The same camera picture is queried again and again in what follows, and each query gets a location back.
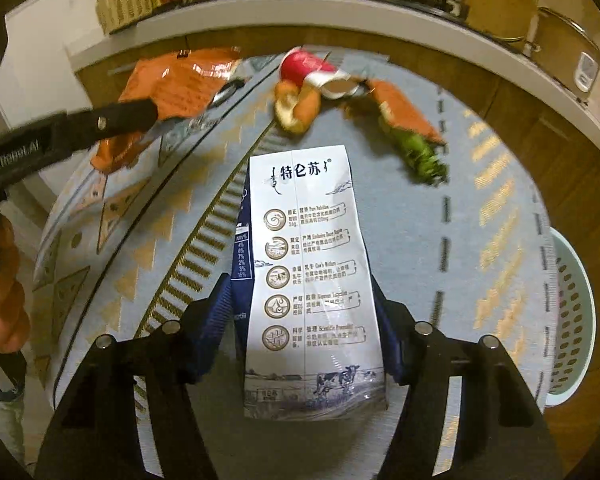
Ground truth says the orange snack wrapper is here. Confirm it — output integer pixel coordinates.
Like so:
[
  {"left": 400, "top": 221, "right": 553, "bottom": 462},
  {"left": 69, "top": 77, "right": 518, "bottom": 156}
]
[
  {"left": 364, "top": 79, "right": 446, "bottom": 145},
  {"left": 91, "top": 47, "right": 240, "bottom": 174}
]

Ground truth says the woven beige basket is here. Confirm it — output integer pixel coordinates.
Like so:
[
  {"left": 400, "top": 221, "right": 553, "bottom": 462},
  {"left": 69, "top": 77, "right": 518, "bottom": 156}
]
[{"left": 95, "top": 0, "right": 154, "bottom": 35}]

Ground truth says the green leafy vegetable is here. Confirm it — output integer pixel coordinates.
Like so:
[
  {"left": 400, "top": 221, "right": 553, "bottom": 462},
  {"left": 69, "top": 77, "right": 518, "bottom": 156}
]
[{"left": 378, "top": 117, "right": 449, "bottom": 186}]

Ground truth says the light blue perforated trash basket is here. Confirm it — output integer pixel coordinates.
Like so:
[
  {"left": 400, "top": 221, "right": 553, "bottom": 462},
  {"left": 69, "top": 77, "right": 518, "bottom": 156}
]
[{"left": 545, "top": 229, "right": 597, "bottom": 408}]

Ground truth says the white milk carton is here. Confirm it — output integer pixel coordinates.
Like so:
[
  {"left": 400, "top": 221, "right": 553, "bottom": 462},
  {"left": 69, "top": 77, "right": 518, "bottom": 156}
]
[{"left": 232, "top": 145, "right": 386, "bottom": 422}]

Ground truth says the long bread roll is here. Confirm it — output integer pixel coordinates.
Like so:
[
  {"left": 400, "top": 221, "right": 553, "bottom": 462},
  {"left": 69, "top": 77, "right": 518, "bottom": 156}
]
[{"left": 276, "top": 88, "right": 321, "bottom": 134}]

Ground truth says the beige rice cooker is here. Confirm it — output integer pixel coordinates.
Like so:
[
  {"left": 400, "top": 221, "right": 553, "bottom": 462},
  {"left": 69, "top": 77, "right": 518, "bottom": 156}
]
[{"left": 527, "top": 6, "right": 600, "bottom": 101}]

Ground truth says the person's hand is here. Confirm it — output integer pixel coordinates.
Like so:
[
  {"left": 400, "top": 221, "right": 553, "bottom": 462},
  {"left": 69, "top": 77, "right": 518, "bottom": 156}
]
[{"left": 0, "top": 214, "right": 31, "bottom": 353}]

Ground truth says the red white paper cup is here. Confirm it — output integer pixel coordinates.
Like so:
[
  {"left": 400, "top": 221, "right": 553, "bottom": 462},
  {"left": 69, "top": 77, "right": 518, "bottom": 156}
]
[{"left": 278, "top": 47, "right": 360, "bottom": 100}]

